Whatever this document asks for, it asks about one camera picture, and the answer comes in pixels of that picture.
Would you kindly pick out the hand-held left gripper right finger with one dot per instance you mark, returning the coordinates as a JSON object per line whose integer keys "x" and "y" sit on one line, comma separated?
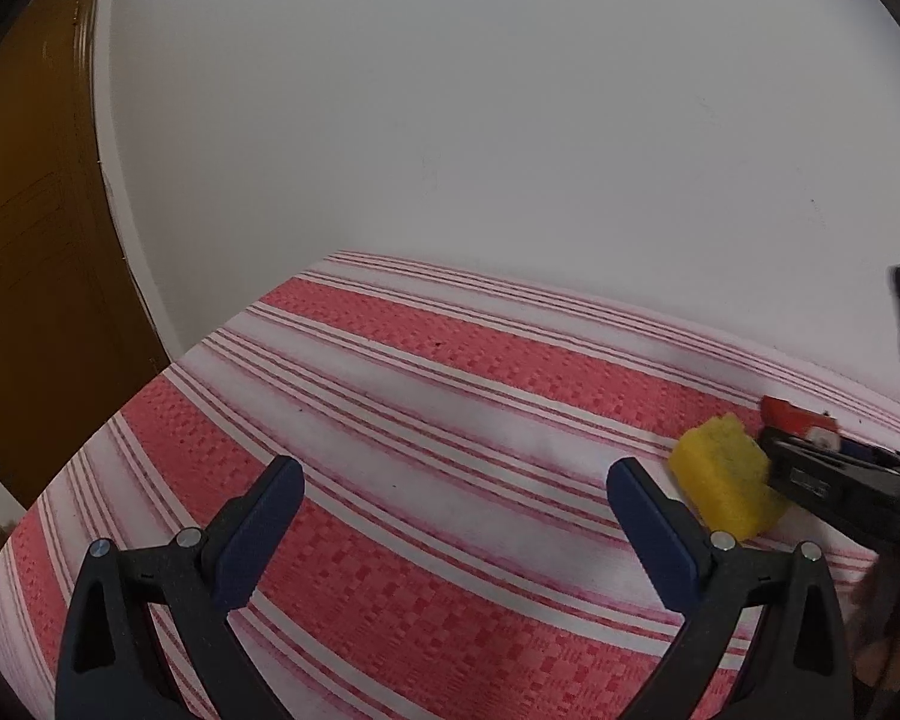
{"x": 652, "y": 532}

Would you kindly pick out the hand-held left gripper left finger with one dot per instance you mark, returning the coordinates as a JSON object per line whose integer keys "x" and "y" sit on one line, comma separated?
{"x": 262, "y": 532}

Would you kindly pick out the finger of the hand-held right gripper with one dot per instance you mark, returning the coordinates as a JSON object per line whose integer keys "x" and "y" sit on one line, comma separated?
{"x": 874, "y": 454}
{"x": 832, "y": 484}

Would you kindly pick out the red sauce packet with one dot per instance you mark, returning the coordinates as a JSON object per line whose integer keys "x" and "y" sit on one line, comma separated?
{"x": 787, "y": 414}

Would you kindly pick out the small yellow sponge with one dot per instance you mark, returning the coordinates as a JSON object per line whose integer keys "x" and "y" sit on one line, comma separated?
{"x": 720, "y": 472}

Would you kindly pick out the pink striped cloth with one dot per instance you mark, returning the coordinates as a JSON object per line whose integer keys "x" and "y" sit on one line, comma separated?
{"x": 420, "y": 390}

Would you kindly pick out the brown wooden door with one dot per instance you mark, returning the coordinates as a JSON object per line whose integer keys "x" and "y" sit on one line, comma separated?
{"x": 30, "y": 240}

